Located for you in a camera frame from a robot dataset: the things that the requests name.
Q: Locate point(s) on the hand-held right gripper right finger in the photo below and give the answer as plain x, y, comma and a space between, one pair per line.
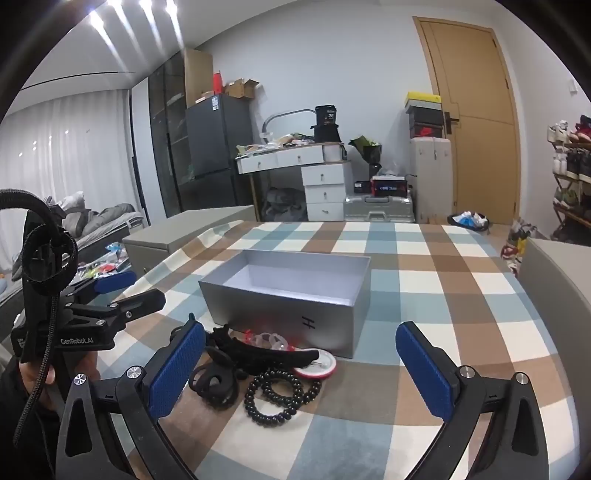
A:
427, 369

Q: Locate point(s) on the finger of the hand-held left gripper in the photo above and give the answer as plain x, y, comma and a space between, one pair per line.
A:
113, 281
138, 304

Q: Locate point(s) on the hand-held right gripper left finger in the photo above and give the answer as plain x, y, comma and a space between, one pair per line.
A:
178, 369

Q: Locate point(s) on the long black hair claw clip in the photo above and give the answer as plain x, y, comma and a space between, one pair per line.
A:
268, 357

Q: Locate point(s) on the red white round case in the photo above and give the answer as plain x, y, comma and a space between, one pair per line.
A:
321, 364

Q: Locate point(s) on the grey cardboard box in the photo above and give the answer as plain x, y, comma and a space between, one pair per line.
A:
277, 314

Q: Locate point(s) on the person's left forearm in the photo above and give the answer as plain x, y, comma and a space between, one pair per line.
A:
14, 415

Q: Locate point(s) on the person's left hand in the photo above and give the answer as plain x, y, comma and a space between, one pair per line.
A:
32, 376

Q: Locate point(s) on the floor clutter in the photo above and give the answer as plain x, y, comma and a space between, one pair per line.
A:
106, 265

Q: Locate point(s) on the bed with grey bedding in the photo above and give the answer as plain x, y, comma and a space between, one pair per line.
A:
106, 219

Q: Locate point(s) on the checkered tablecloth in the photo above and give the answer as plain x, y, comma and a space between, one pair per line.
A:
415, 277

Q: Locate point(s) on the white curtains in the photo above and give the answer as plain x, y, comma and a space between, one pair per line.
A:
69, 147

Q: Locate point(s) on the colourful shoes on floor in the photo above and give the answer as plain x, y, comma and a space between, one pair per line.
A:
515, 244

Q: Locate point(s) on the dark glass cabinet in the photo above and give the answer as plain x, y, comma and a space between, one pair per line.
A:
171, 138

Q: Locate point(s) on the blue white slippers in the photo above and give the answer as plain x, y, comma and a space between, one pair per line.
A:
468, 220

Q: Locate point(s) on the silver suitcase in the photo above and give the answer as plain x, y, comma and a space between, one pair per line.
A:
378, 207

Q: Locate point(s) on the grey clothes pile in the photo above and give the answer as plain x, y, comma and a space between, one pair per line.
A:
284, 205

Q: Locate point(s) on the black refrigerator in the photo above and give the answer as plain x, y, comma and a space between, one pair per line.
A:
217, 138

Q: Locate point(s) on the small black box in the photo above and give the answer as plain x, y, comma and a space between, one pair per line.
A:
361, 187

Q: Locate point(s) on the wooden shoe rack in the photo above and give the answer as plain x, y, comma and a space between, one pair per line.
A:
559, 207

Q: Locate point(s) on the desk clutter pile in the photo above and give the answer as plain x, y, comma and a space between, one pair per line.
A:
272, 143

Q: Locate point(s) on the white desk with drawers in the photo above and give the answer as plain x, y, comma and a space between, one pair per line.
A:
323, 184

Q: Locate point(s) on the tall cardboard box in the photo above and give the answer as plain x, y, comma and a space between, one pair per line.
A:
198, 74

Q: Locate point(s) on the dark green wrapped bouquet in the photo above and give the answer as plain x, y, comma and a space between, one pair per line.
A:
367, 150

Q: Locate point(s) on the open cardboard boxes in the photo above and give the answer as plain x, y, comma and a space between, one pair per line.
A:
242, 88

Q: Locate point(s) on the wooden door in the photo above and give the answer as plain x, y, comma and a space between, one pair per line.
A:
480, 138

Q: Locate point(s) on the black red shoe box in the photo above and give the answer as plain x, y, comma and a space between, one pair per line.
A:
427, 130

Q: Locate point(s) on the rows of shoes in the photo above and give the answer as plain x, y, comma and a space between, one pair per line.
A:
575, 161

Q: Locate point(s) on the grey shoe box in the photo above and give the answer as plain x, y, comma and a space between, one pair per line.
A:
424, 113

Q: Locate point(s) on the black bag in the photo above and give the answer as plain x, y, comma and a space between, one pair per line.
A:
327, 122

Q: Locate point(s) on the yellow shoe box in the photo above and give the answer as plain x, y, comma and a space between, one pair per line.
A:
422, 99

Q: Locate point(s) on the grey arched metal frame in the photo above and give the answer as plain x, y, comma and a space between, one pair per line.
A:
286, 111

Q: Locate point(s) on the white light switch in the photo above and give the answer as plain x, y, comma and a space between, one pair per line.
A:
571, 87

